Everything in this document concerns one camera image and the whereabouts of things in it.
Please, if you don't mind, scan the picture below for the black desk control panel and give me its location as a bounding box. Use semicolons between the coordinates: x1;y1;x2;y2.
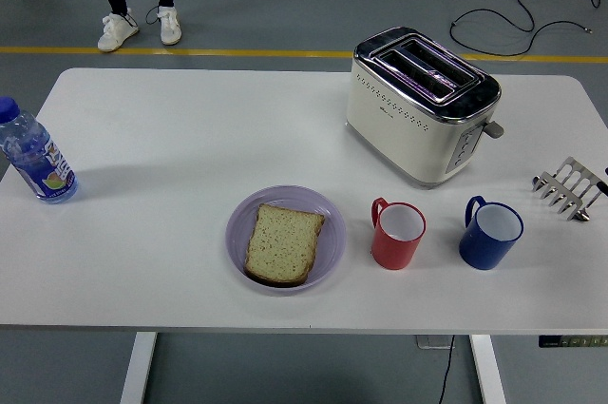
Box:
538;335;608;349

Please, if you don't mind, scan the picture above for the cream and chrome toaster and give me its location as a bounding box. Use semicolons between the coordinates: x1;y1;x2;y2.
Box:
345;26;505;190

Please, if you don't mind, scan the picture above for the plastic bottle with blue cap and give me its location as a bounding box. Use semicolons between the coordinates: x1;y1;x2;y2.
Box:
0;96;79;205

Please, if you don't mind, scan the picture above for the black looped floor cable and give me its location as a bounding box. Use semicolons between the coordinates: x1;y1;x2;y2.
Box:
449;0;602;57

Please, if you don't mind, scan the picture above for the blue enamel cup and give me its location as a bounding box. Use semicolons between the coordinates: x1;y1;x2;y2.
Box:
458;195;524;271

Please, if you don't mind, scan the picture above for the red enamel cup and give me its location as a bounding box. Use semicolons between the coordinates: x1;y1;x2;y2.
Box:
370;197;428;271

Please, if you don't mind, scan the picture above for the thin black hanging cable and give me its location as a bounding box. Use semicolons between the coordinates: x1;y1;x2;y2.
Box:
437;335;456;404

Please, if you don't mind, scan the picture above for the slice of toast bread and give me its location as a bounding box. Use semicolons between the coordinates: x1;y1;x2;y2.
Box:
243;202;327;288

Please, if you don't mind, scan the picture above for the silver metal toast rack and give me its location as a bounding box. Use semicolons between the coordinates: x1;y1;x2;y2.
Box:
531;156;608;223

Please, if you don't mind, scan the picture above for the grey box under table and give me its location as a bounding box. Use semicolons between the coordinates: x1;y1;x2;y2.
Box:
416;335;455;350

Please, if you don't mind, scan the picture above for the white table leg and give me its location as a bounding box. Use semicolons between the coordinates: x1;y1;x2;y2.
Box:
119;331;158;404
469;335;507;404

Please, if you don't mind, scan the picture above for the lilac round plate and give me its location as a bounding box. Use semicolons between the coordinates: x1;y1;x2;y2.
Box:
224;184;348;296

